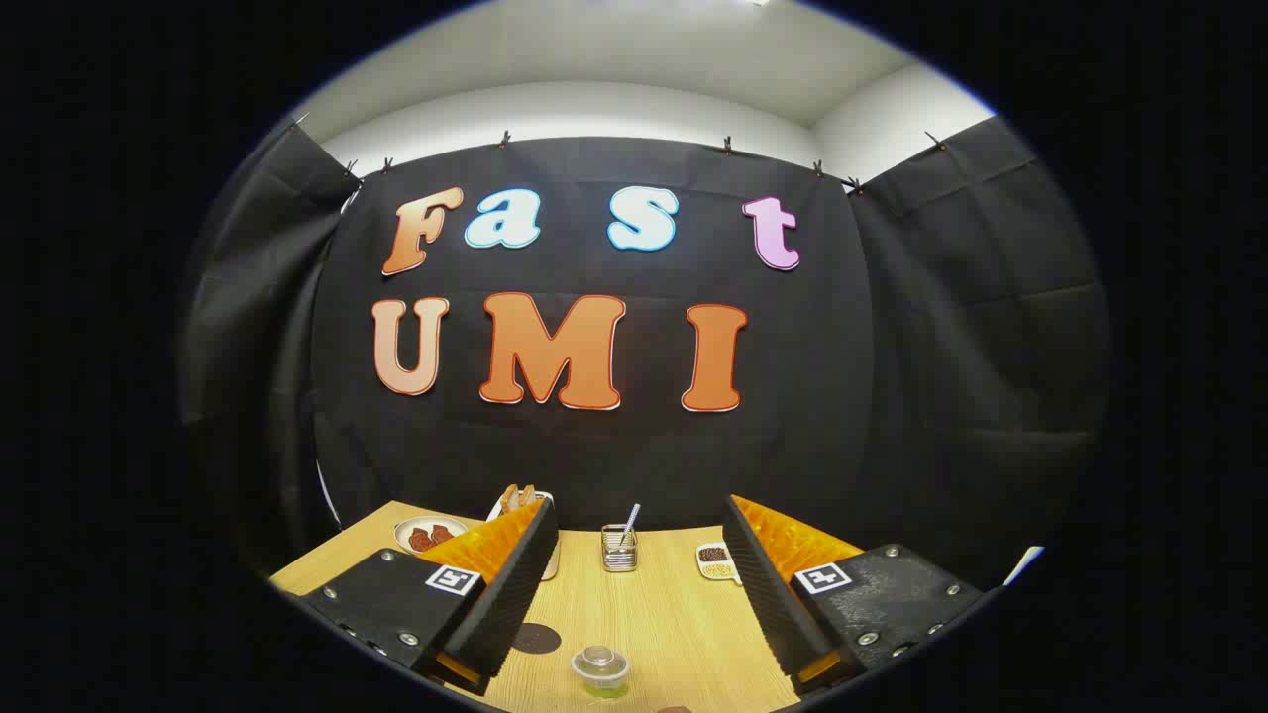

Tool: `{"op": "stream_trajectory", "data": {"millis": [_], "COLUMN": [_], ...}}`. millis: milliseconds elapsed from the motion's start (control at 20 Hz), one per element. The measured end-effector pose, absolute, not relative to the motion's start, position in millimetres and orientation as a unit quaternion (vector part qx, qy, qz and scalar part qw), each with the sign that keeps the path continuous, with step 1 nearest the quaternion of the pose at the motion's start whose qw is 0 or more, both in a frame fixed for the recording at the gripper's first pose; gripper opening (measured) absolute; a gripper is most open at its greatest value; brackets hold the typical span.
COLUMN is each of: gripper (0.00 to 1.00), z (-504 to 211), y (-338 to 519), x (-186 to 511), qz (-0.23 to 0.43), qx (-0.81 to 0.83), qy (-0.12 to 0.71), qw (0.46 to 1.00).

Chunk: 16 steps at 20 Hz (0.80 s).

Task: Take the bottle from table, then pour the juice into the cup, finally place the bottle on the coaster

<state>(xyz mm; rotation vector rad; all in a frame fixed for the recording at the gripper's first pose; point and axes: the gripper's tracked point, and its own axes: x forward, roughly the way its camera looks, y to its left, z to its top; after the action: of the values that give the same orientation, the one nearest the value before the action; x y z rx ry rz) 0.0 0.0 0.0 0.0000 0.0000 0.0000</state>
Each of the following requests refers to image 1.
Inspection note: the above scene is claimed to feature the clear plastic juice bottle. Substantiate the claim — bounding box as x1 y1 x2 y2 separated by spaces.
572 646 631 700

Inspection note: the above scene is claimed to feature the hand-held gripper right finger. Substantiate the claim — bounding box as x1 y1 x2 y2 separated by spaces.
721 494 988 697

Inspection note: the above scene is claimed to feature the wooden table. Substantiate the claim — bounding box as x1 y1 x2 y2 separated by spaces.
269 500 801 713

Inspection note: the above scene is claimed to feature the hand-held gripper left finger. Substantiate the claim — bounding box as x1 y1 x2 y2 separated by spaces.
295 497 562 697

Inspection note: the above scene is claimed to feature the white divided dish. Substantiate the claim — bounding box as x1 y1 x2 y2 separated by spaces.
696 542 742 585

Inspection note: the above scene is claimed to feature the white oval plate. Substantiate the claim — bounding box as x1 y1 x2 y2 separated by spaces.
394 516 469 556

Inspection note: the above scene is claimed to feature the row of black cloth clips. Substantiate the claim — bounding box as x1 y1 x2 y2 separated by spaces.
292 114 947 194

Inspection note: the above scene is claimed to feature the wire mesh holder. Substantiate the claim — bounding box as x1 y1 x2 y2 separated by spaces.
601 525 639 573

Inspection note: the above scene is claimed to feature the white toaster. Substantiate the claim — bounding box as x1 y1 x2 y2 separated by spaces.
485 492 562 581

